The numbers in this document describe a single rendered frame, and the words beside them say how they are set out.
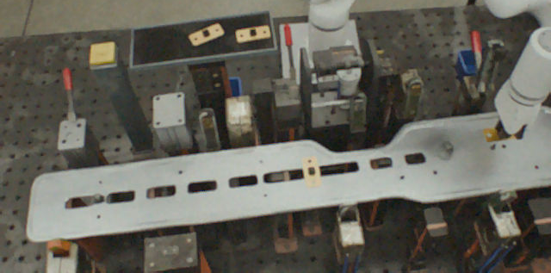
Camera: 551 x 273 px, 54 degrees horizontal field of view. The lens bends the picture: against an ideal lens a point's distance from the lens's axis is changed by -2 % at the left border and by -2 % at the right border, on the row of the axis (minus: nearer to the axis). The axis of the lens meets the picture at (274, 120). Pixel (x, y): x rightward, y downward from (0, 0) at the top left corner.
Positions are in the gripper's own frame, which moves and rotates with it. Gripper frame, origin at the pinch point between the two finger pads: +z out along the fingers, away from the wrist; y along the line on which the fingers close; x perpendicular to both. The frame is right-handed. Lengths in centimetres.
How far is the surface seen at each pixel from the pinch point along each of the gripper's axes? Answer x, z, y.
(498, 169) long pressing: -0.7, 9.4, 6.0
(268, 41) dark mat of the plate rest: -53, -7, -30
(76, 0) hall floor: -155, 109, -181
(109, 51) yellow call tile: -94, -7, -34
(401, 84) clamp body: -20.3, 2.9, -18.4
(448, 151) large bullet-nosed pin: -13.1, 5.5, 1.1
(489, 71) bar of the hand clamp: 0.5, -2.8, -15.0
